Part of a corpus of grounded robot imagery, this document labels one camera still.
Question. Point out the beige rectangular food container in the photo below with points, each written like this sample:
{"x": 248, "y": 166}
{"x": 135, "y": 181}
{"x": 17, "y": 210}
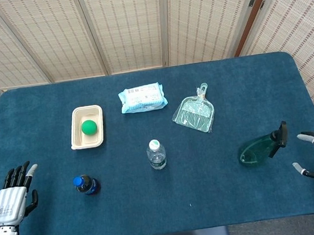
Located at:
{"x": 78, "y": 138}

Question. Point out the narrow bamboo folding screen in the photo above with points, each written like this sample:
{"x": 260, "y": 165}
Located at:
{"x": 301, "y": 33}

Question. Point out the mint dustpan brush set wrapped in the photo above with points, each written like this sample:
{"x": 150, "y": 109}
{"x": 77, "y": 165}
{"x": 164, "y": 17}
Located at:
{"x": 193, "y": 113}

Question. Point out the green ball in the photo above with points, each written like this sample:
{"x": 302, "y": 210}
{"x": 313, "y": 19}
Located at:
{"x": 89, "y": 127}

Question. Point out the green spray bottle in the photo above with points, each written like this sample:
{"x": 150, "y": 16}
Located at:
{"x": 255, "y": 151}

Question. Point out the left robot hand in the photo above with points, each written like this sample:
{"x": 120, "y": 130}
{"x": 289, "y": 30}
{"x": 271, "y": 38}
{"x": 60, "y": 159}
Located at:
{"x": 8, "y": 204}

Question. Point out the wide bamboo folding screen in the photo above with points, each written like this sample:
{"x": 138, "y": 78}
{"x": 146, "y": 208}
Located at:
{"x": 49, "y": 36}

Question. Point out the clear water bottle green label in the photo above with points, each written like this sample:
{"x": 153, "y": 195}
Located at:
{"x": 156, "y": 157}

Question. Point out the blue felt table cover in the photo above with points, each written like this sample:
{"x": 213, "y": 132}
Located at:
{"x": 156, "y": 203}

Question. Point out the small Pepsi cola bottle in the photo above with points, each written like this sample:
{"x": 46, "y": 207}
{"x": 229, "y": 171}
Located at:
{"x": 89, "y": 186}

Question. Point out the metal screen hinge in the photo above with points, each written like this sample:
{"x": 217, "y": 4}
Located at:
{"x": 251, "y": 2}
{"x": 262, "y": 5}

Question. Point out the brown wooden post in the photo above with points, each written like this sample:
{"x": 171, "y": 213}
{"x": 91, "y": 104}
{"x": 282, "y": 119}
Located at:
{"x": 253, "y": 16}

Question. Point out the blue wet wipes pack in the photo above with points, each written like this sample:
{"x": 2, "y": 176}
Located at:
{"x": 143, "y": 99}

